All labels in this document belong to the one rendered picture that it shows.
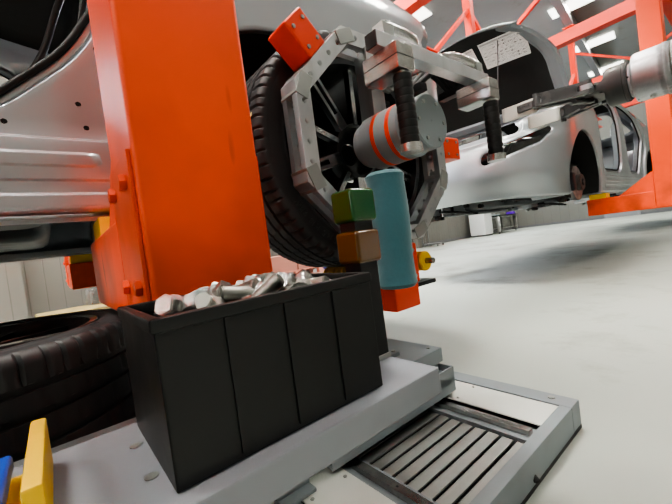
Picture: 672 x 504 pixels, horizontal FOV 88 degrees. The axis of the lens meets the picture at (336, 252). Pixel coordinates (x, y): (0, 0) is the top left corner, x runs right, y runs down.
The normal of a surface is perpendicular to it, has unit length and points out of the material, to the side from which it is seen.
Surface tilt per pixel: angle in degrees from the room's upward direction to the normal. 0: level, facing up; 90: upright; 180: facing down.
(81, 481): 0
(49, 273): 90
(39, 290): 90
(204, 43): 90
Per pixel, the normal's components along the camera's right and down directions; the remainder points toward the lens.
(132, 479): -0.13, -0.99
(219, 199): 0.63, -0.06
